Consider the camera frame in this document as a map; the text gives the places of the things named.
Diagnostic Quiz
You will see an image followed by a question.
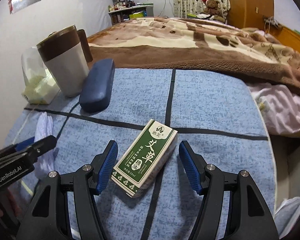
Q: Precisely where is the green white medicine box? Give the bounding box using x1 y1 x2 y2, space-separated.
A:
111 119 178 198

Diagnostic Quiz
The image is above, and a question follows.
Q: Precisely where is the brown cream fleece blanket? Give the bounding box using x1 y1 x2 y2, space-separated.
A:
88 17 300 96

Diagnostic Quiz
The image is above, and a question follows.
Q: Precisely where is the pink bed sheet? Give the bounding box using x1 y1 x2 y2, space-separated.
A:
244 28 300 138

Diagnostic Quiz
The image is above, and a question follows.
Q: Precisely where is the brown teddy bear santa hat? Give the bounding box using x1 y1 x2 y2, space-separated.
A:
202 0 226 23

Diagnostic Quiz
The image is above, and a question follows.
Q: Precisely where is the white brown travel mug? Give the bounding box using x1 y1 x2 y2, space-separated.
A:
36 25 93 98

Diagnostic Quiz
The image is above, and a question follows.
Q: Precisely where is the blue patterned bed mat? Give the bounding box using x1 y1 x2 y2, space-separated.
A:
5 69 276 239

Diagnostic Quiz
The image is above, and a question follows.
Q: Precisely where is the orange wooden headboard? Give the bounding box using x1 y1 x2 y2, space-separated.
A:
227 0 300 53

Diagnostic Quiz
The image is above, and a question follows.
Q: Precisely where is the tissue pack in plastic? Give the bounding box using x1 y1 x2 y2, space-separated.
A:
21 47 60 105

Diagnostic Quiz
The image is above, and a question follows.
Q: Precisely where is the dark blue glasses case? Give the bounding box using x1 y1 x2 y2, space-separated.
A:
78 59 115 113

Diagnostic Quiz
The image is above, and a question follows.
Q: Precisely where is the cluttered desk shelf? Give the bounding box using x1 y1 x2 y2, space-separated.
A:
108 0 154 25

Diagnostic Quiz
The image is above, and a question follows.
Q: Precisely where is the white trash bin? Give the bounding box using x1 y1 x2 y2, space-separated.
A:
274 197 300 235

